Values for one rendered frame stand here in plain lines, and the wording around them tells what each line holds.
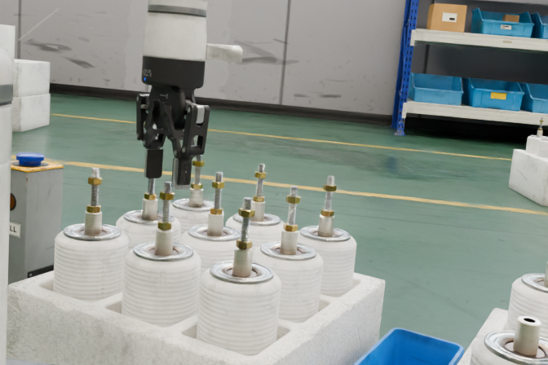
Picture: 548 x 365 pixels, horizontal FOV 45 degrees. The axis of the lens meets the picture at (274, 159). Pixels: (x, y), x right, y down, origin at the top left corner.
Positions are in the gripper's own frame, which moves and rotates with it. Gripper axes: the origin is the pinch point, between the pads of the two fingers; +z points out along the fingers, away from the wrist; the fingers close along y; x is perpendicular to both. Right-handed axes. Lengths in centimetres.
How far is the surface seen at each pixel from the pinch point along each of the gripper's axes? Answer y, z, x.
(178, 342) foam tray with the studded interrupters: 10.6, 17.2, -3.4
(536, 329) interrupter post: 41.4, 7.6, 16.3
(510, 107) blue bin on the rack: -204, 7, 404
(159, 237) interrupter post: 0.7, 8.0, -0.9
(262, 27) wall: -395, -38, 315
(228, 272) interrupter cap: 10.0, 10.2, 3.3
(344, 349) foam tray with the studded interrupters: 11.8, 23.4, 22.6
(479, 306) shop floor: -8, 35, 85
